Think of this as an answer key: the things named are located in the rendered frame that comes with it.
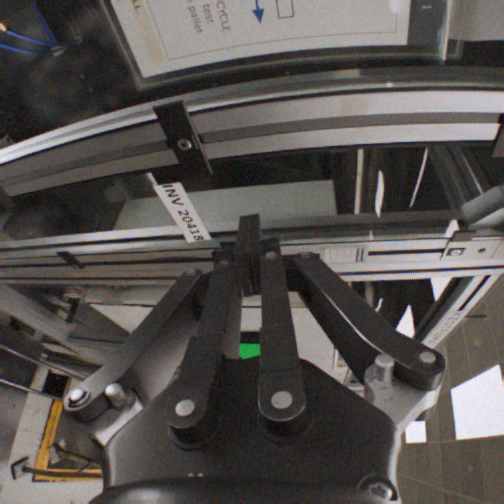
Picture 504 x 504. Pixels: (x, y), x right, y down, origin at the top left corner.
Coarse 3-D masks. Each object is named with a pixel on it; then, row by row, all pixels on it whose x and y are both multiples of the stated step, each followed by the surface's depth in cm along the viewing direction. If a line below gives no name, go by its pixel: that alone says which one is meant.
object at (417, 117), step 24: (312, 120) 21; (336, 120) 21; (360, 120) 21; (384, 120) 20; (408, 120) 20; (432, 120) 19; (456, 120) 19; (480, 120) 19; (144, 144) 24; (48, 168) 27; (72, 168) 27
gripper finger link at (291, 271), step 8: (264, 240) 20; (272, 240) 20; (264, 248) 19; (272, 248) 19; (288, 264) 16; (288, 272) 16; (296, 272) 16; (288, 280) 16; (296, 280) 16; (304, 280) 16; (288, 288) 16; (296, 288) 16; (304, 288) 16
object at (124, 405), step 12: (108, 396) 9; (120, 396) 9; (132, 396) 10; (108, 408) 9; (120, 408) 9; (132, 408) 9; (96, 420) 9; (108, 420) 9; (120, 420) 9; (84, 432) 9; (96, 432) 8; (108, 432) 8
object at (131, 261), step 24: (432, 240) 31; (480, 240) 29; (0, 264) 48; (24, 264) 48; (48, 264) 45; (96, 264) 43; (120, 264) 42; (144, 264) 41; (168, 264) 41; (192, 264) 40
